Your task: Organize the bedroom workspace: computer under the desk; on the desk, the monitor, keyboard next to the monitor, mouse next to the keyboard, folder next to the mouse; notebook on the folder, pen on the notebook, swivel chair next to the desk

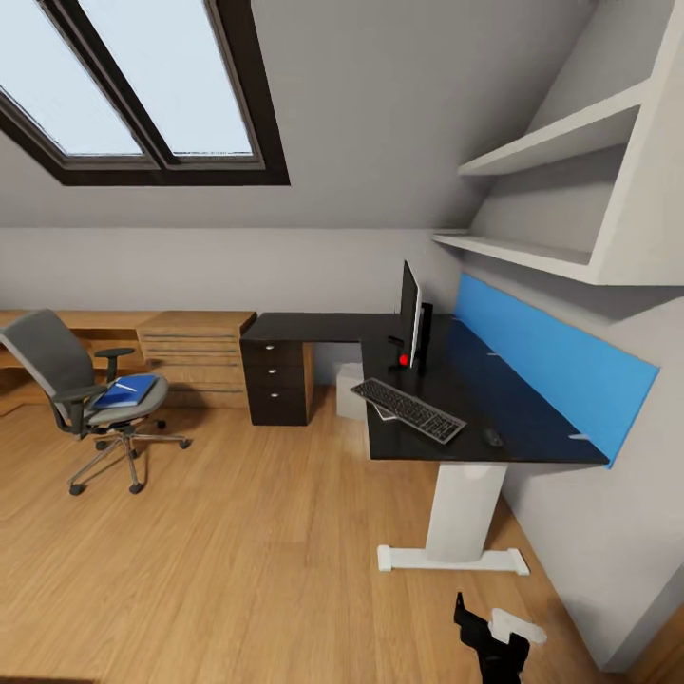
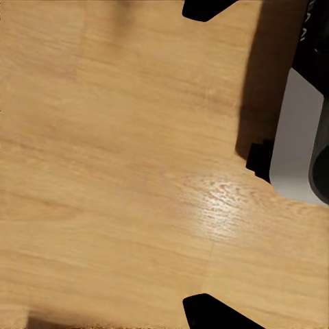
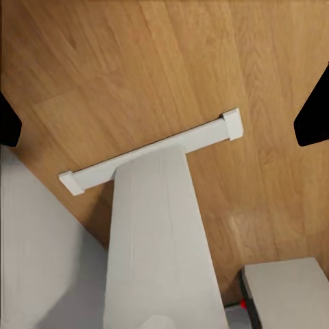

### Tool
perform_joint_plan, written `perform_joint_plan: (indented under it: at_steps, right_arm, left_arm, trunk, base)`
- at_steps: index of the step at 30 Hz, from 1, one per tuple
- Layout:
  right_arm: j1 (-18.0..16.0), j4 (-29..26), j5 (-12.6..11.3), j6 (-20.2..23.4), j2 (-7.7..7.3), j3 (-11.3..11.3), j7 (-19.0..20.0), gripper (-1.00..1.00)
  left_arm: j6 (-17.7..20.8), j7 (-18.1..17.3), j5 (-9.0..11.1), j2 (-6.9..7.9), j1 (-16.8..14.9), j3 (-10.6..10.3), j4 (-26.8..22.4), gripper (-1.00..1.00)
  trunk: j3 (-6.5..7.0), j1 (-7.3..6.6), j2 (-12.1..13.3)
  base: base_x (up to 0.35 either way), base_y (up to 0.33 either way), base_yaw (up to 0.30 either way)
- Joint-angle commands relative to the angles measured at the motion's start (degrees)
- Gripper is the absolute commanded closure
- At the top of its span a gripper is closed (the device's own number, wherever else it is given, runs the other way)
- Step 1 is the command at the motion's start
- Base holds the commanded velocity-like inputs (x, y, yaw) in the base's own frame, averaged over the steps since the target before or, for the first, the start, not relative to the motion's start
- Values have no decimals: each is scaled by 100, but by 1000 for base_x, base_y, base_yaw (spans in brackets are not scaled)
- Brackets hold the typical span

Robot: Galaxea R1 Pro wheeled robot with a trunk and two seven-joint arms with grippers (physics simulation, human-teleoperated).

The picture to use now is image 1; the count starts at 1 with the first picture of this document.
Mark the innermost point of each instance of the keyboard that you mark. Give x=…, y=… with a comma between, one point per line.
x=435, y=423

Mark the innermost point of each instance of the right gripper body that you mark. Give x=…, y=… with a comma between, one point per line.
x=476, y=634

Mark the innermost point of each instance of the monitor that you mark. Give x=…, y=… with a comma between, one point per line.
x=411, y=307

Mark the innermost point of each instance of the folder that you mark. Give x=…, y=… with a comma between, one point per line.
x=127, y=391

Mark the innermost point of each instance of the mouse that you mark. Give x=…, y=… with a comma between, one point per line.
x=492, y=437

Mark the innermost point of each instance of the swivel chair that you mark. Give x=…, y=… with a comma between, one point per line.
x=44, y=344

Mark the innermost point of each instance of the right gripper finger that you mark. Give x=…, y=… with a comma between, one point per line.
x=460, y=610

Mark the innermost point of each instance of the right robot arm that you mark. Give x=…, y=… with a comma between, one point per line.
x=501, y=644

